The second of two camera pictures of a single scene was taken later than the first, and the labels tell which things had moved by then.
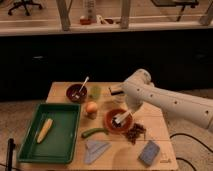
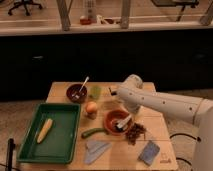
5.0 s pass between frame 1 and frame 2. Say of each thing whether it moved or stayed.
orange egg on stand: stayed
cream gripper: stayed
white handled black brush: moved
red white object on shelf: stayed
